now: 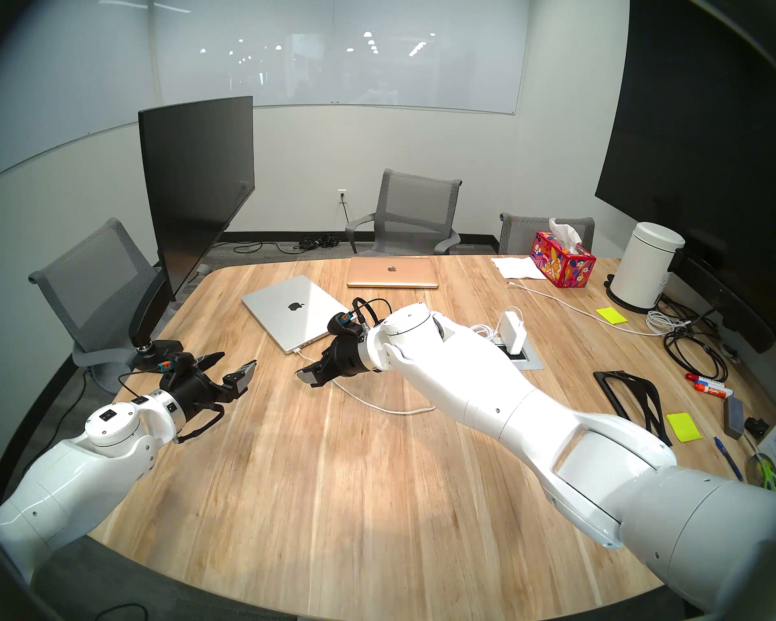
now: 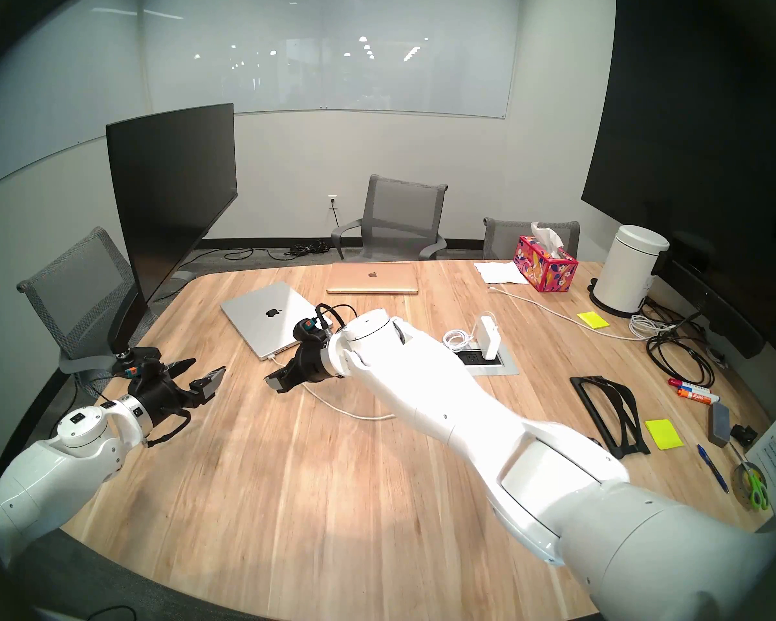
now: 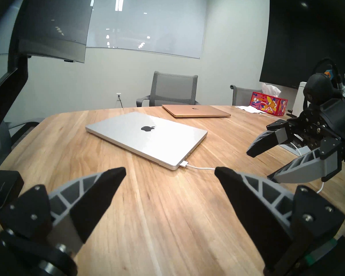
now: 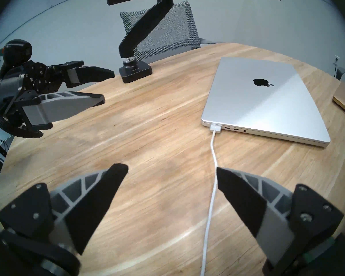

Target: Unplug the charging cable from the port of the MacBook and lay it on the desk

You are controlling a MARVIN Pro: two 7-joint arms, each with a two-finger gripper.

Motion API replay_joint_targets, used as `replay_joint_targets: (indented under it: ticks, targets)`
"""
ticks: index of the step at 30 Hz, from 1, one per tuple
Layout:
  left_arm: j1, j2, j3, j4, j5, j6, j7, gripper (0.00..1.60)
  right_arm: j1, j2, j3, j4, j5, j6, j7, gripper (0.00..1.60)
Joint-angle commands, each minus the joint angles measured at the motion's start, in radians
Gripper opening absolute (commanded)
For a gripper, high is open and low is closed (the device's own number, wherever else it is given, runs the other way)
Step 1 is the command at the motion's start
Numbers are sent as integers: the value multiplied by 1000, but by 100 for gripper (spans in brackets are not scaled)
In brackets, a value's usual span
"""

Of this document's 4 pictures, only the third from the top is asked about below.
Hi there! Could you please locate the silver table power outlet box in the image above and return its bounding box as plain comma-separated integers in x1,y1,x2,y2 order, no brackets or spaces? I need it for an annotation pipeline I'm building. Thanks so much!
279,140,308,156

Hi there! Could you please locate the white paper napkin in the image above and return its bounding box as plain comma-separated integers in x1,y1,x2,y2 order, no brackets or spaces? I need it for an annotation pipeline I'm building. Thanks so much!
236,105,266,114

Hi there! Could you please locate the grey mesh chair with armrests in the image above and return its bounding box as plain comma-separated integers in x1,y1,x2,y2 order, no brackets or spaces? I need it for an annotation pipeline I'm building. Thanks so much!
136,71,200,107

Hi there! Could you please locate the silver MacBook laptop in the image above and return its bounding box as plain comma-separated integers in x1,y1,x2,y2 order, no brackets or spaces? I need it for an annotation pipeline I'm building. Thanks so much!
85,112,208,171

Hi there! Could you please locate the white cylindrical bin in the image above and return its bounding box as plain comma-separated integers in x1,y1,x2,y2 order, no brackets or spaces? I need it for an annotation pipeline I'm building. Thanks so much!
292,82,308,118

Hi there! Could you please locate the grey mesh office chair backrest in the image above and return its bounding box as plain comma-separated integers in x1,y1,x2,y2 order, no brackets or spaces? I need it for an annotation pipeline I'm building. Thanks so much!
230,85,263,106

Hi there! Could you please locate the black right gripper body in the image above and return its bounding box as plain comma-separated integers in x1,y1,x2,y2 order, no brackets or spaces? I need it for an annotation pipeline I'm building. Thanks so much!
300,99,345,148

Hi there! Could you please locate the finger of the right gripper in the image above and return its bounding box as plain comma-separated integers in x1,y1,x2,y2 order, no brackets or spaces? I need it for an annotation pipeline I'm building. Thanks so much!
267,137,345,184
246,120,302,158

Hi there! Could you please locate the white laptop charging cable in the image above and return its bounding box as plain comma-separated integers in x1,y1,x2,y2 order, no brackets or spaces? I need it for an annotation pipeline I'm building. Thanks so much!
178,160,325,194

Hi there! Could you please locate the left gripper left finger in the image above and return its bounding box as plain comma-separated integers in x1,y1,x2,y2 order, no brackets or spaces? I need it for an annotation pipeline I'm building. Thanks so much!
0,167,127,258

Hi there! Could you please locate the gold MacBook laptop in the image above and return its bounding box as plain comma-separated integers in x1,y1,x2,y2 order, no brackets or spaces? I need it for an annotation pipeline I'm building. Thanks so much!
162,104,231,118

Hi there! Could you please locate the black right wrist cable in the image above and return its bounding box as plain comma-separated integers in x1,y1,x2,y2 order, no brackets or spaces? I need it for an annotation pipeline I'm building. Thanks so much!
313,58,343,90

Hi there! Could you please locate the glass wall whiteboard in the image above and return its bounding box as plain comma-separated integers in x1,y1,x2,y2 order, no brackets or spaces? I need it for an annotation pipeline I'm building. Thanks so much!
86,0,209,59

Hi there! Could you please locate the black curved desktop monitor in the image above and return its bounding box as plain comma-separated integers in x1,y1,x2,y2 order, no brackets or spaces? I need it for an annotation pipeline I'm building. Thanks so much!
16,0,95,64

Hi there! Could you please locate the large black wall television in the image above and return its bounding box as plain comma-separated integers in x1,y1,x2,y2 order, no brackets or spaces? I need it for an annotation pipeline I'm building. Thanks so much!
260,0,345,89

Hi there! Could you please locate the colourful floral tissue box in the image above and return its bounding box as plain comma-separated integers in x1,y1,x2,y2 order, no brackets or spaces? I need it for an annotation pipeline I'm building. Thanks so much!
250,83,288,116

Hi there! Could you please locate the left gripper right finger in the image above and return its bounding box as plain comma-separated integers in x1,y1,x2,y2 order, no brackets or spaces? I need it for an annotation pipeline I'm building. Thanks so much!
215,167,345,276

